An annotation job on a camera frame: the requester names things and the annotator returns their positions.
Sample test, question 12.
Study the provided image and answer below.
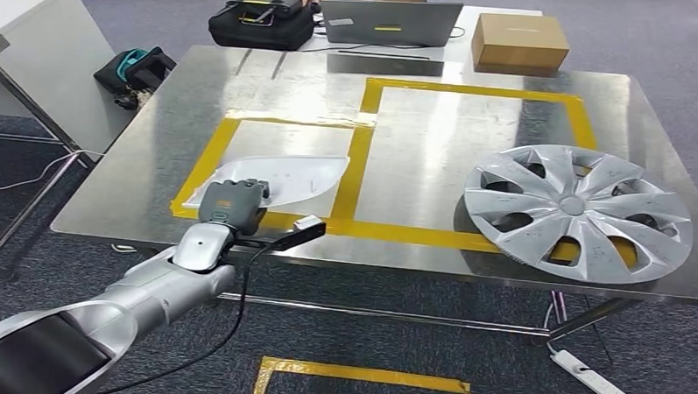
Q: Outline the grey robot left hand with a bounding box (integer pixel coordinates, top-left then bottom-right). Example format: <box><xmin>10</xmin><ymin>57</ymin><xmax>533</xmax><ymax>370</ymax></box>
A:
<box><xmin>196</xmin><ymin>177</ymin><xmax>271</xmax><ymax>236</ymax></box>

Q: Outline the white curved plastic part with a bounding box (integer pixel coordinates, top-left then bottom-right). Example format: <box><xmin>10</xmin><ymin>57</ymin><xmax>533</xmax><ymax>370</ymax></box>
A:
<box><xmin>181</xmin><ymin>150</ymin><xmax>351</xmax><ymax>216</ymax></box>

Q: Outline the stainless steel workbench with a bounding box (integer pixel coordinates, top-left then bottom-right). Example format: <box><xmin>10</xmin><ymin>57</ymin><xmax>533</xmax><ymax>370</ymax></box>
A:
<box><xmin>46</xmin><ymin>39</ymin><xmax>698</xmax><ymax>352</ymax></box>

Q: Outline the yellow bench marking tape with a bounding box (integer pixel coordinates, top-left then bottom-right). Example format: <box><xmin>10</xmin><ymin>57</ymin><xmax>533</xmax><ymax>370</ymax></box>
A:
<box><xmin>168</xmin><ymin>70</ymin><xmax>645</xmax><ymax>272</ymax></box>

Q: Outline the black and teal bag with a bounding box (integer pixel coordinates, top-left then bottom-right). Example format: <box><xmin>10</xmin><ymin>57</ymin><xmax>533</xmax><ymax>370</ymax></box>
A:
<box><xmin>92</xmin><ymin>45</ymin><xmax>179</xmax><ymax>113</ymax></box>

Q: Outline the large black bag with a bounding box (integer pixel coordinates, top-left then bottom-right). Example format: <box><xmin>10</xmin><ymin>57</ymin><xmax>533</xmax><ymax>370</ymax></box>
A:
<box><xmin>207</xmin><ymin>0</ymin><xmax>318</xmax><ymax>53</ymax></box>

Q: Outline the grey laptop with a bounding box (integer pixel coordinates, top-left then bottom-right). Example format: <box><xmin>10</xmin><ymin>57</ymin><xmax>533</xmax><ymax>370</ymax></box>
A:
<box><xmin>320</xmin><ymin>0</ymin><xmax>465</xmax><ymax>49</ymax></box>

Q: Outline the brown cardboard box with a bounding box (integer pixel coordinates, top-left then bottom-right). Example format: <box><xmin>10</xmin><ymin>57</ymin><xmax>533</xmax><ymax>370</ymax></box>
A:
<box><xmin>469</xmin><ymin>12</ymin><xmax>573</xmax><ymax>80</ymax></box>

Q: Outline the silver wheel hubcap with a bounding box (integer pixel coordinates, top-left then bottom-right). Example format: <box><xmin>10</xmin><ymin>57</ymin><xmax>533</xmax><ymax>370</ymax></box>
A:
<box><xmin>459</xmin><ymin>142</ymin><xmax>698</xmax><ymax>289</ymax></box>

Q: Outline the white power strip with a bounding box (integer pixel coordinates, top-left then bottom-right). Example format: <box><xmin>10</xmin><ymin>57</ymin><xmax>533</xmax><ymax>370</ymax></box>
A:
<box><xmin>547</xmin><ymin>348</ymin><xmax>636</xmax><ymax>394</ymax></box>

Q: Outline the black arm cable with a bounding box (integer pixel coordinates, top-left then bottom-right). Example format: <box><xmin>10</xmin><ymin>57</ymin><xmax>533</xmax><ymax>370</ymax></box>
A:
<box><xmin>86</xmin><ymin>233</ymin><xmax>280</xmax><ymax>394</ymax></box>

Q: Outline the white floor cable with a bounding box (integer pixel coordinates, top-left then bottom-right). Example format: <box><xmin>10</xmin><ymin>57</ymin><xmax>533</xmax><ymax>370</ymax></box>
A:
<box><xmin>543</xmin><ymin>289</ymin><xmax>574</xmax><ymax>359</ymax></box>
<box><xmin>0</xmin><ymin>145</ymin><xmax>105</xmax><ymax>197</ymax></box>

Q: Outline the white desk metal frame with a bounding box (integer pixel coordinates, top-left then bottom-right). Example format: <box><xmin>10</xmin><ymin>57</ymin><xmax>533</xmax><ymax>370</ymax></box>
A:
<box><xmin>0</xmin><ymin>0</ymin><xmax>141</xmax><ymax>285</ymax></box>

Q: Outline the black floor cable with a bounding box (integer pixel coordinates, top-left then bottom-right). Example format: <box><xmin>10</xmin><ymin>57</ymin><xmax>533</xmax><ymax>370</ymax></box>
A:
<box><xmin>580</xmin><ymin>296</ymin><xmax>617</xmax><ymax>367</ymax></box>

